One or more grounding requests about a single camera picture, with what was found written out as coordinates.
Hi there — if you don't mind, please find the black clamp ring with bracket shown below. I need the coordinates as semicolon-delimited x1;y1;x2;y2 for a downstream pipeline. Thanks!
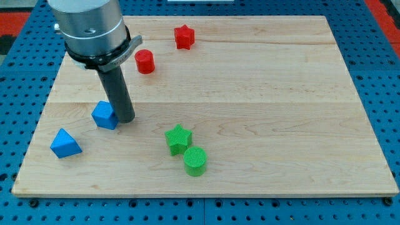
64;26;143;72

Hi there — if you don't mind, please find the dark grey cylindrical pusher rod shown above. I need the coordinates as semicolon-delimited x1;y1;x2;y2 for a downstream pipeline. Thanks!
97;66;135;123

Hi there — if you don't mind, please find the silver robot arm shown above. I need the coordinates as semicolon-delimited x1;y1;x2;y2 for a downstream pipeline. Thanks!
47;0;143;123

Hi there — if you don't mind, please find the wooden board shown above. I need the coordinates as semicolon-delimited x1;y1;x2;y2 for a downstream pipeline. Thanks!
12;16;399;198

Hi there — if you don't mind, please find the blue cube block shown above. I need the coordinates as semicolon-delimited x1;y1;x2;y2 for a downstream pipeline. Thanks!
91;101;119;130

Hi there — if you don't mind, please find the red cylinder block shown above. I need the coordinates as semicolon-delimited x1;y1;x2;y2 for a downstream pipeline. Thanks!
134;49;155;74

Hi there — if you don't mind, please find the red star block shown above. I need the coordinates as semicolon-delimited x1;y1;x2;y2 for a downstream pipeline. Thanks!
174;24;195;50

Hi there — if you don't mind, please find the blue triangular prism block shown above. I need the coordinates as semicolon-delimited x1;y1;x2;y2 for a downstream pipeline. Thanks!
50;128;82;159

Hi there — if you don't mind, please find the green star block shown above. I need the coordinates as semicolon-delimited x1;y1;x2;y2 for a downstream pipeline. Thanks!
164;124;193;156

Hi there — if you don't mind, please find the green cylinder block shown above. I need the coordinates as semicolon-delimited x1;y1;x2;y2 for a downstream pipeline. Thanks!
183;146;207;177

